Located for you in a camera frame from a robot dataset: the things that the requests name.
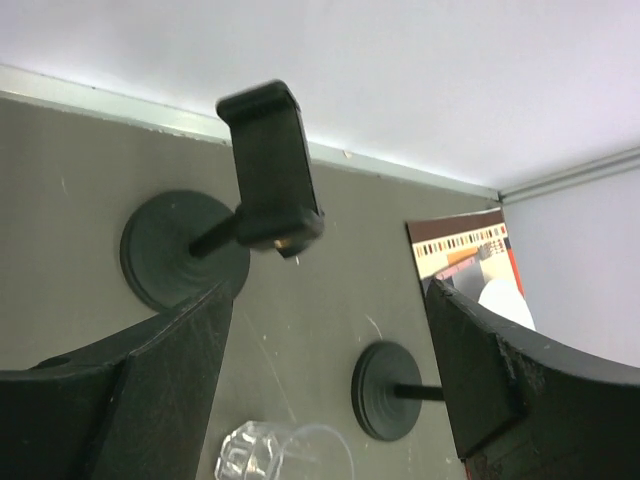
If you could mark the patterned cloth mat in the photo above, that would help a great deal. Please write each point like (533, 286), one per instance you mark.
(466, 251)

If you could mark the clear plastic cup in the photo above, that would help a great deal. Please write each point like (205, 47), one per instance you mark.
(274, 451)

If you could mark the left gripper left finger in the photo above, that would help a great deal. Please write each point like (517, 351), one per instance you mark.
(134, 405)

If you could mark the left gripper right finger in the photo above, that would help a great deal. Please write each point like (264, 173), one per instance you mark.
(524, 406)

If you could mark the black phone stand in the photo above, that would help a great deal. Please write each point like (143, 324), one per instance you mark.
(387, 391)
(181, 243)

